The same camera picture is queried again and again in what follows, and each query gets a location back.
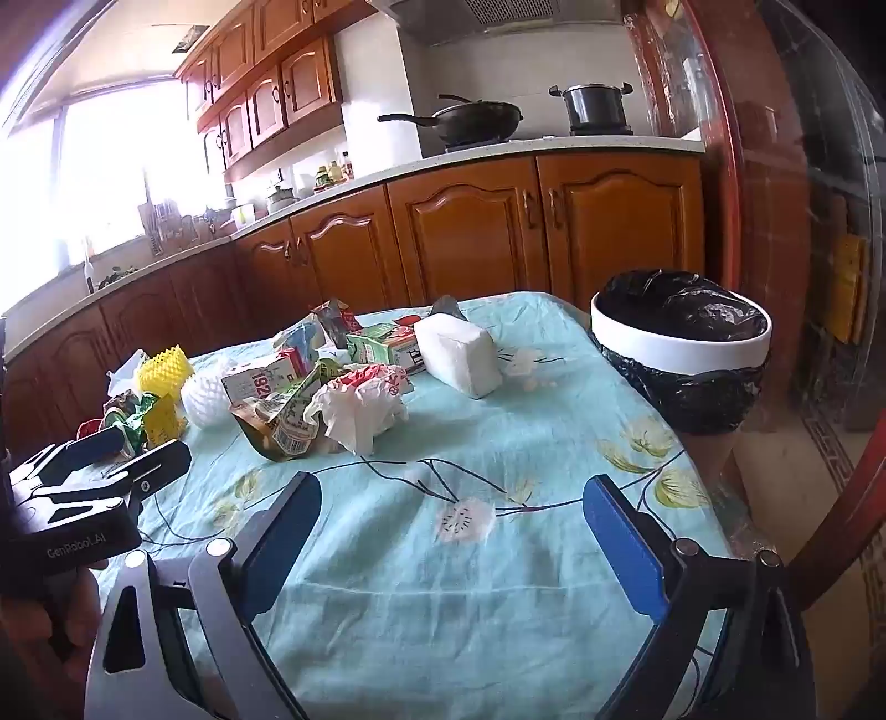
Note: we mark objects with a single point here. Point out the blue white crumpled carton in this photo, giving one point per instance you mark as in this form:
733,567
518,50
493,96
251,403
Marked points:
301,339

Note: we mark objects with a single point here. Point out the white foam fruit net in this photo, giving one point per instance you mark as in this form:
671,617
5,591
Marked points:
206,401

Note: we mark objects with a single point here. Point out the wooden base kitchen cabinets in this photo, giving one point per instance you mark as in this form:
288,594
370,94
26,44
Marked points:
471,228

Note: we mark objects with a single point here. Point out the grey crumpled wrapper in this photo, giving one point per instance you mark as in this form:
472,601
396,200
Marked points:
446,308

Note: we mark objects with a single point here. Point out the black wok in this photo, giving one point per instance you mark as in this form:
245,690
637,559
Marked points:
477,119

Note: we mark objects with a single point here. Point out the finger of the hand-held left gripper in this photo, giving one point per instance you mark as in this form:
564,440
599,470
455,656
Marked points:
163,460
97,443

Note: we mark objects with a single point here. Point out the white red milk carton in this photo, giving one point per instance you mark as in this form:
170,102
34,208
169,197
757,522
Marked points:
259,381

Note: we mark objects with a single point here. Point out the white tissue pack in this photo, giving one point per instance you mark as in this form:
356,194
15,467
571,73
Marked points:
460,353

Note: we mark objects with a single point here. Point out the teal floral tablecloth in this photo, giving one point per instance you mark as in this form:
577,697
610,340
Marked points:
450,588

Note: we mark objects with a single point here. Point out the kitchen window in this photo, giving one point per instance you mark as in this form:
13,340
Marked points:
104,173

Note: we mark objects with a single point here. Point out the wooden wall kitchen cabinets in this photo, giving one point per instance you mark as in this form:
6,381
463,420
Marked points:
277,90

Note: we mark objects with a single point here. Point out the red printed plastic bag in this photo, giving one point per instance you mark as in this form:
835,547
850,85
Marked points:
367,377

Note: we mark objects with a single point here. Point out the yellow foam fruit net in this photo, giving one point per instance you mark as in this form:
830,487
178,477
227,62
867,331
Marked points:
163,367

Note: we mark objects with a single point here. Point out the small lidded pot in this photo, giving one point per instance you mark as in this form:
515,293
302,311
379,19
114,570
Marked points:
280,199

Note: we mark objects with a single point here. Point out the red wooden chair back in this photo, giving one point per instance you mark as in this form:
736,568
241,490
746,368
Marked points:
837,526

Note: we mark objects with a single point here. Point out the dark sauce bottle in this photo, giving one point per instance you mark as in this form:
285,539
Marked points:
347,166

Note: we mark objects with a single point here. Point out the knife block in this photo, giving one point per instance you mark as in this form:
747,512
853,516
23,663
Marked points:
158,225

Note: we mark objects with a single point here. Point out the red framed glass door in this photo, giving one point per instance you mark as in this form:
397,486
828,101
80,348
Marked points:
734,208

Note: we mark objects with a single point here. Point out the white trash bin black bag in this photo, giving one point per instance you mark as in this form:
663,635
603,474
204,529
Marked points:
682,339

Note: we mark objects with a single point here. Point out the crumpled white tissue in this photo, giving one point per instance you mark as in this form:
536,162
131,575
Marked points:
353,419

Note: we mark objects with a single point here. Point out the yellow oil bottle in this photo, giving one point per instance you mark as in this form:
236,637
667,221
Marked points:
334,173

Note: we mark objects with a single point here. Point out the green drink carton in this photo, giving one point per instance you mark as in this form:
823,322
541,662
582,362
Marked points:
381,346

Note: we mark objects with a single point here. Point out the person's left hand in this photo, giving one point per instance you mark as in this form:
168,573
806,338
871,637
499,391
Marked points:
73,613

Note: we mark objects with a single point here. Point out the black cooking pot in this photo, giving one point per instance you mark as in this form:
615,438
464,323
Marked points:
594,104

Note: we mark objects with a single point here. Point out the white plastic bag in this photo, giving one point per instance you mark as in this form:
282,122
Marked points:
124,370

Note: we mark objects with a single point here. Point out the flattened green brown carton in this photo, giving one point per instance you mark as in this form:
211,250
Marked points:
291,433

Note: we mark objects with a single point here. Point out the steel range hood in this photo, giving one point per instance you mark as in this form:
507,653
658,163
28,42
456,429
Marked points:
477,17

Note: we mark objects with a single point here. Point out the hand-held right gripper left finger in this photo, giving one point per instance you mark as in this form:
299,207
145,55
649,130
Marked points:
287,519

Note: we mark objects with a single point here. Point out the green spouted drink pouch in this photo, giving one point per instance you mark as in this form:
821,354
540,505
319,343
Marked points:
135,415

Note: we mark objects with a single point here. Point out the wooden folding table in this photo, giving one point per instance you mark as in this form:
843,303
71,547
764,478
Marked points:
848,284

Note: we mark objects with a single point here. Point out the yellow snack wrapper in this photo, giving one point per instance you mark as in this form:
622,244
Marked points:
163,419

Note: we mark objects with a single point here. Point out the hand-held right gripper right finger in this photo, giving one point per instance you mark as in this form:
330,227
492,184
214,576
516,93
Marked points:
619,540

